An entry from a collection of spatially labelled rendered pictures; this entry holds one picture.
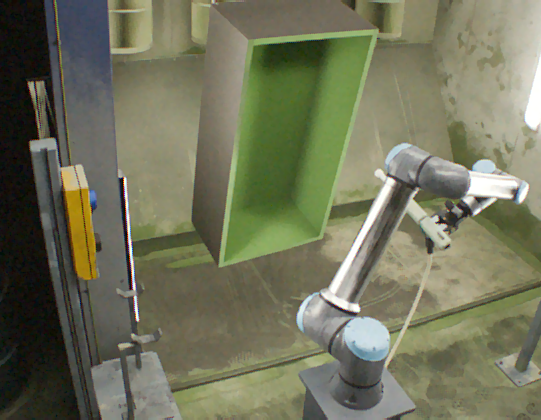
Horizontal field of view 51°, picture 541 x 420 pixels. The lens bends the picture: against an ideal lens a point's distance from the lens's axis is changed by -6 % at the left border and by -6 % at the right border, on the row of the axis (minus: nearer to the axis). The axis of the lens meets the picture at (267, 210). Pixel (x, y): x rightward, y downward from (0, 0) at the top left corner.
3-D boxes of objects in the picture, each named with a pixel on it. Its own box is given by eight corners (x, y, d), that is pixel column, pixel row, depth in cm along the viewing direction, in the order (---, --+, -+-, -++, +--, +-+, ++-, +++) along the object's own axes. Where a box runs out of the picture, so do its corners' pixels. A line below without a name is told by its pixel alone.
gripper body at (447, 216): (448, 236, 241) (470, 221, 243) (448, 225, 235) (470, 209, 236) (436, 224, 246) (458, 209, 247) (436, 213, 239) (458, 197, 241)
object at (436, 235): (451, 268, 242) (452, 238, 225) (442, 274, 242) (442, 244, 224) (385, 195, 273) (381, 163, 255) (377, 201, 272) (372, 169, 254)
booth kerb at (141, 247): (96, 265, 353) (94, 247, 346) (96, 263, 354) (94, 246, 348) (454, 198, 449) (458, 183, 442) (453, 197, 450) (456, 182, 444)
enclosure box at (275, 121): (190, 221, 310) (210, 3, 232) (290, 197, 336) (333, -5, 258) (218, 267, 289) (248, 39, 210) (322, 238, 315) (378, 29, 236)
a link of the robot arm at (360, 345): (361, 393, 186) (370, 354, 177) (325, 363, 197) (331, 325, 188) (392, 372, 195) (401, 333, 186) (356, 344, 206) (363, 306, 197)
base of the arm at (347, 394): (393, 400, 197) (399, 380, 191) (345, 416, 190) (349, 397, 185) (366, 364, 211) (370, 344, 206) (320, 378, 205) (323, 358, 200)
